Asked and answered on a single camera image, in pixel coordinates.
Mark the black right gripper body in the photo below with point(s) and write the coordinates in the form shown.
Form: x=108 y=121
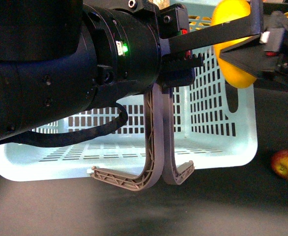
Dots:
x=275 y=41

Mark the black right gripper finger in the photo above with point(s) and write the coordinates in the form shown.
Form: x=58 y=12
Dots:
x=250 y=57

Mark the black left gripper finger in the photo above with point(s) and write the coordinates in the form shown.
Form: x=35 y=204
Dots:
x=227 y=31
x=182 y=64

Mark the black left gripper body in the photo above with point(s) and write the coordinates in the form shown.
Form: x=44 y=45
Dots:
x=151 y=58

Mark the brown basket handle front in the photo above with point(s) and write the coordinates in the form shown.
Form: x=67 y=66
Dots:
x=154 y=149

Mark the light blue plastic basket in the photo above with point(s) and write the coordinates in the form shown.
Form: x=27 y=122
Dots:
x=205 y=130

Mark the dark brown basket handle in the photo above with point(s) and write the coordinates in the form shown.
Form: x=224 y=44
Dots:
x=172 y=174

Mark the blue black left robot arm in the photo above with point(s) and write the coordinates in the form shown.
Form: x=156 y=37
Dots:
x=62 y=57

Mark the red apple on table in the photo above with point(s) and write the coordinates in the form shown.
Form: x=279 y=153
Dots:
x=279 y=163

